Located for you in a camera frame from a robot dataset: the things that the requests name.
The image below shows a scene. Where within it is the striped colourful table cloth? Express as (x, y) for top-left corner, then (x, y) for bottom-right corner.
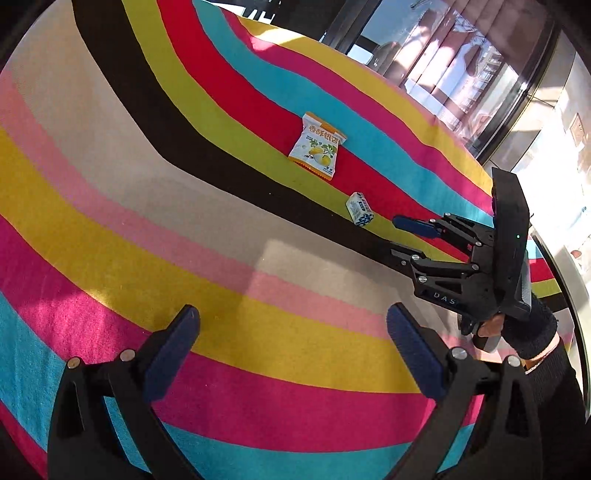
(0, 0), (576, 480)

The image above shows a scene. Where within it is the small blue white packet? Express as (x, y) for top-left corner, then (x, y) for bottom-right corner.
(346, 192), (374, 227)

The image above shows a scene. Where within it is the white yellow lemon packet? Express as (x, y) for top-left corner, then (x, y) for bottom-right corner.
(287, 112), (348, 181)

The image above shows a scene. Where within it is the right forearm black sleeve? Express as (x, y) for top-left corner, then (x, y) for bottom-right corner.
(475, 331), (590, 480)

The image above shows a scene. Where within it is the right hand black glove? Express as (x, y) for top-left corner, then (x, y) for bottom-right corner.
(477, 294), (557, 360)

